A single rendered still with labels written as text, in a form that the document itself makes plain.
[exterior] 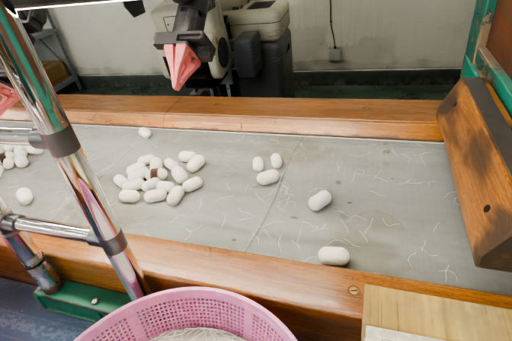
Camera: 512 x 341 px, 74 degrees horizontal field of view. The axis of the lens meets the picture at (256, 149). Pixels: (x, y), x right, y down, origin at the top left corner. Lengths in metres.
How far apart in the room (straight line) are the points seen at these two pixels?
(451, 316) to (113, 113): 0.74
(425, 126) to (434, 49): 2.01
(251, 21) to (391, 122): 0.88
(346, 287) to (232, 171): 0.29
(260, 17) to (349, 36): 1.27
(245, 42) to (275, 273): 0.99
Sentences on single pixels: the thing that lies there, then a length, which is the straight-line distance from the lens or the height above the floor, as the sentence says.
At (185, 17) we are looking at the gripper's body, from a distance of 0.69.
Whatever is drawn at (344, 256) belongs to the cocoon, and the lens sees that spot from 0.42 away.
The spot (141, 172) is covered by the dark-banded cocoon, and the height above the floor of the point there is 0.76.
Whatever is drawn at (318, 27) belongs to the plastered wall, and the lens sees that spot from 2.57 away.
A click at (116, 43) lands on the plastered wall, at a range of 3.24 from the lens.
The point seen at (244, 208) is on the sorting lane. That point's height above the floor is 0.74.
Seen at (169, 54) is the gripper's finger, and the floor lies 0.91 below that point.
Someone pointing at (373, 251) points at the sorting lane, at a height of 0.74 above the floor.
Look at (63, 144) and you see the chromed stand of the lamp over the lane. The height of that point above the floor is 0.96.
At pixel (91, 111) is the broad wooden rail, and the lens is 0.91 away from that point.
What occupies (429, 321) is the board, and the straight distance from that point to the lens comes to 0.37.
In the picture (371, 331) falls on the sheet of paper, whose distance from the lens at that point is 0.35.
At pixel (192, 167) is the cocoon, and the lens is 0.59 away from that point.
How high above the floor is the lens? 1.09
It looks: 33 degrees down
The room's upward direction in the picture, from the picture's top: 8 degrees counter-clockwise
